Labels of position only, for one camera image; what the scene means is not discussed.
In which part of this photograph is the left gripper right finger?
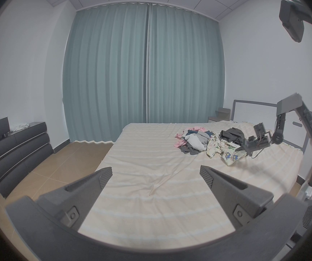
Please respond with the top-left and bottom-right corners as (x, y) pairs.
(199, 165), (274, 231)

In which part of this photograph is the white cloth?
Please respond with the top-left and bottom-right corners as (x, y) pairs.
(9, 123), (30, 132)

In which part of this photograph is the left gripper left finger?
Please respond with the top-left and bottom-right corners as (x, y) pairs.
(37, 167), (113, 231)

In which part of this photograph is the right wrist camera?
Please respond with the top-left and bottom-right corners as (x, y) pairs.
(254, 123), (267, 139)

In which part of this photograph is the black garment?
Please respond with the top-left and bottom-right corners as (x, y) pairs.
(219, 127), (246, 147)

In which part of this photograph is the bed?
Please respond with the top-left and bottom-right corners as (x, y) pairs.
(78, 100), (309, 248)

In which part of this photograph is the grey bedside table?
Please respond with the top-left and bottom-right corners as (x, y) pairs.
(208, 107), (231, 123)

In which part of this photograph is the pile of clothes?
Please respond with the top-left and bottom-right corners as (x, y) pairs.
(174, 126), (214, 156)

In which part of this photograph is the white printed pyjama top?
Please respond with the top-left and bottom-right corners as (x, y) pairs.
(205, 135), (247, 166)

